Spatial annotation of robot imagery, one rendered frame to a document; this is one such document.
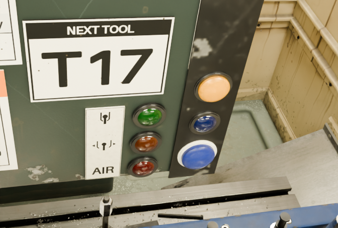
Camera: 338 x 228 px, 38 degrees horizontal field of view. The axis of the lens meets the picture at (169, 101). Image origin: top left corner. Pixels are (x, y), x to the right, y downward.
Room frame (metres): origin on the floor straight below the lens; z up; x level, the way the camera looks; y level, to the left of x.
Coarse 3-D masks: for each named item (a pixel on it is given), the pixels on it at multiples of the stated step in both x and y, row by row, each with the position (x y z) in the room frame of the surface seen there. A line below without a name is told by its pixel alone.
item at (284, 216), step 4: (284, 212) 0.43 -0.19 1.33; (280, 216) 0.42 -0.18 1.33; (284, 216) 0.43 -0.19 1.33; (288, 216) 0.43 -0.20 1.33; (280, 220) 0.42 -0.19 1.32; (284, 220) 0.42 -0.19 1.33; (288, 220) 0.42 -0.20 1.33; (276, 224) 0.42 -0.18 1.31; (280, 224) 0.42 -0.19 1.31; (284, 224) 0.42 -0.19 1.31
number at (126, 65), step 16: (96, 48) 0.26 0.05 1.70; (112, 48) 0.27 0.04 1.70; (128, 48) 0.27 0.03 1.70; (144, 48) 0.27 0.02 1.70; (160, 48) 0.28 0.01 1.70; (96, 64) 0.26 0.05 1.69; (112, 64) 0.27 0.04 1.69; (128, 64) 0.27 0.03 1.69; (144, 64) 0.27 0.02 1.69; (96, 80) 0.26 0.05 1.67; (112, 80) 0.27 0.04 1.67; (128, 80) 0.27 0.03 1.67; (144, 80) 0.27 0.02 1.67
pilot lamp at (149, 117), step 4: (144, 112) 0.27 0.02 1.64; (148, 112) 0.27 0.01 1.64; (152, 112) 0.27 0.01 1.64; (156, 112) 0.27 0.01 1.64; (160, 112) 0.28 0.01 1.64; (140, 116) 0.27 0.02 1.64; (144, 116) 0.27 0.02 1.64; (148, 116) 0.27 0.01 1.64; (152, 116) 0.27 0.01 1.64; (156, 116) 0.27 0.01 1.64; (160, 116) 0.28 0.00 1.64; (140, 120) 0.27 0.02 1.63; (144, 120) 0.27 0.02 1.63; (148, 120) 0.27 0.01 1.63; (152, 120) 0.27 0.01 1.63; (156, 120) 0.27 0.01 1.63; (144, 124) 0.27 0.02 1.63; (148, 124) 0.27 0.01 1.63; (152, 124) 0.27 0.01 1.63
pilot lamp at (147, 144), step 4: (148, 136) 0.27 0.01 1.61; (140, 140) 0.27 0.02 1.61; (144, 140) 0.27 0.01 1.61; (148, 140) 0.27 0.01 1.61; (152, 140) 0.27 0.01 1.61; (156, 140) 0.28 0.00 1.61; (136, 144) 0.27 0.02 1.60; (140, 144) 0.27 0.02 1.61; (144, 144) 0.27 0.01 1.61; (148, 144) 0.27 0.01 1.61; (152, 144) 0.27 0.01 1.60; (156, 144) 0.28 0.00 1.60; (136, 148) 0.27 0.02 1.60; (140, 148) 0.27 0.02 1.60; (144, 148) 0.27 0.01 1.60; (148, 148) 0.27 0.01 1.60; (152, 148) 0.27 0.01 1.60; (144, 152) 0.27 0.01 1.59
